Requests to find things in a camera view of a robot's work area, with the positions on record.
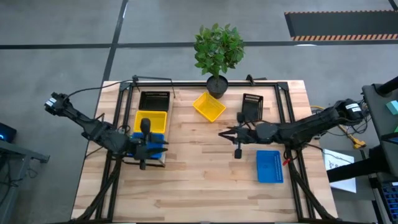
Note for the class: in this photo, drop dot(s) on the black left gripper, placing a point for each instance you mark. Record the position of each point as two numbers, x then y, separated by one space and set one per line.
141 146

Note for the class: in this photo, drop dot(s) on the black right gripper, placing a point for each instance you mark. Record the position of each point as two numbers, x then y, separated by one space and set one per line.
245 135

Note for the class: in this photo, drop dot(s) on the blue slotted plastic basket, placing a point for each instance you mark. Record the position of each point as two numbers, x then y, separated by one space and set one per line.
270 166
160 137

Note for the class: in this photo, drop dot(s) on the yellow slotted plastic basket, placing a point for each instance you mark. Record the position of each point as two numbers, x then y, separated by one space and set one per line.
209 107
158 121

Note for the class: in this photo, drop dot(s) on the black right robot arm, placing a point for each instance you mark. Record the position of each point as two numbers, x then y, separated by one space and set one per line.
311 124

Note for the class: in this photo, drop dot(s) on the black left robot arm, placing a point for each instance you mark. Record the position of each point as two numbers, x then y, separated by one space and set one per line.
93 127

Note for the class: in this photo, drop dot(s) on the black slotted plastic basket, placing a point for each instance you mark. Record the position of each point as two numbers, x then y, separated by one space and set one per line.
252 107
154 101

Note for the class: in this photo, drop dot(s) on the red clip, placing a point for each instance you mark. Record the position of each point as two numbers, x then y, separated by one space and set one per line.
286 161

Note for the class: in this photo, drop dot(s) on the black clamp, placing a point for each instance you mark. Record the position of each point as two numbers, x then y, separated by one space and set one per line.
249 78

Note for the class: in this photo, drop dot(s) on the green potted plant black pot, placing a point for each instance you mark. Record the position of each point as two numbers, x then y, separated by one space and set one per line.
217 49

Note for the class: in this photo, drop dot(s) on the white paper sheet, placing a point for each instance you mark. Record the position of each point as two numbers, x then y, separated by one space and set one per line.
339 168

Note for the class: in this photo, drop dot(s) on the grey desk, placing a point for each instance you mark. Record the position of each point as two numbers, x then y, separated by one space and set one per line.
18 152

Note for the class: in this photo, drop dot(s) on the black equipment cart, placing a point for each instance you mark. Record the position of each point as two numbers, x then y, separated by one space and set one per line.
379 102

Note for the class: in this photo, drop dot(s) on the black device with blue light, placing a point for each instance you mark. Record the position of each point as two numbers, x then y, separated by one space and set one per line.
6 132

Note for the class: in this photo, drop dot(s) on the black mat hazard stripe edge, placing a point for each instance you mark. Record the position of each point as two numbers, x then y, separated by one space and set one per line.
342 23

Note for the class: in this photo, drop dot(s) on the teal box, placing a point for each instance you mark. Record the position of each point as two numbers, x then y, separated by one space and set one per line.
393 107

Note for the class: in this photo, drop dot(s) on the backlit keyboard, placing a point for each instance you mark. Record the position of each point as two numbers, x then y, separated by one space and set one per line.
390 199

